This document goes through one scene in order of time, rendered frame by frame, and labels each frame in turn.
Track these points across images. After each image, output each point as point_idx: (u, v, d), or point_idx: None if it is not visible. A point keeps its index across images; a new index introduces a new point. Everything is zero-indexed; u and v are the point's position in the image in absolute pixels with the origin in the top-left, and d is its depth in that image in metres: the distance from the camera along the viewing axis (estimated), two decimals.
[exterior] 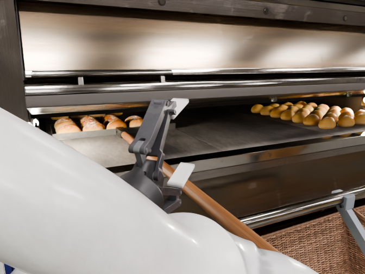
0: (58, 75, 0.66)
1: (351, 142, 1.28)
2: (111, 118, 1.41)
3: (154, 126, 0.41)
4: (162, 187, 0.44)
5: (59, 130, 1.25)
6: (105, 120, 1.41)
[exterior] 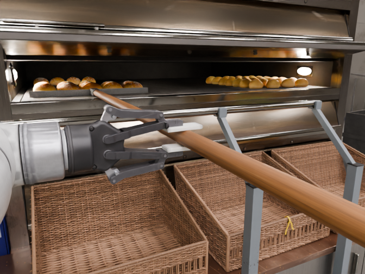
0: (21, 22, 1.00)
1: (267, 95, 1.63)
2: (87, 82, 1.51)
3: (133, 110, 0.49)
4: (109, 153, 0.47)
5: (36, 88, 1.34)
6: (81, 84, 1.50)
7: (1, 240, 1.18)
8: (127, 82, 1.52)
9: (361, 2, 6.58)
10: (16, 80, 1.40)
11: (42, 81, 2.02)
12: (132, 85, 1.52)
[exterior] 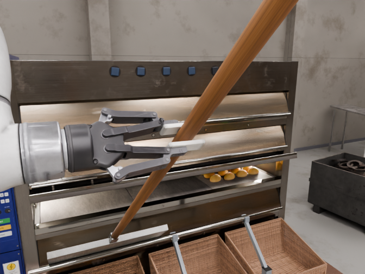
0: (43, 186, 1.55)
1: (220, 193, 2.18)
2: None
3: (127, 111, 0.52)
4: (109, 143, 0.47)
5: None
6: None
7: None
8: None
9: (339, 39, 7.13)
10: None
11: None
12: None
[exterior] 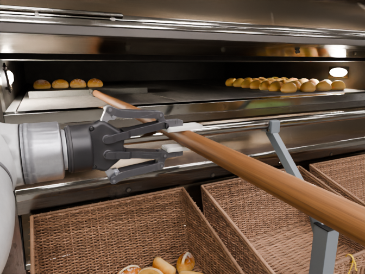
0: (17, 9, 0.76)
1: (306, 100, 1.39)
2: (127, 271, 1.01)
3: (133, 110, 0.49)
4: (109, 153, 0.48)
5: None
6: None
7: None
8: (185, 262, 1.06)
9: None
10: (12, 83, 1.16)
11: (42, 83, 1.78)
12: (192, 262, 1.08)
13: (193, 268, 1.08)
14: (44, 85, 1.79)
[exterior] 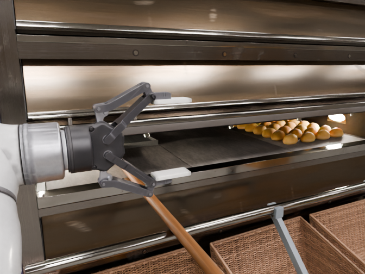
0: (53, 117, 0.87)
1: (307, 157, 1.50)
2: None
3: (119, 97, 0.47)
4: (111, 153, 0.48)
5: None
6: None
7: None
8: None
9: None
10: None
11: None
12: None
13: None
14: None
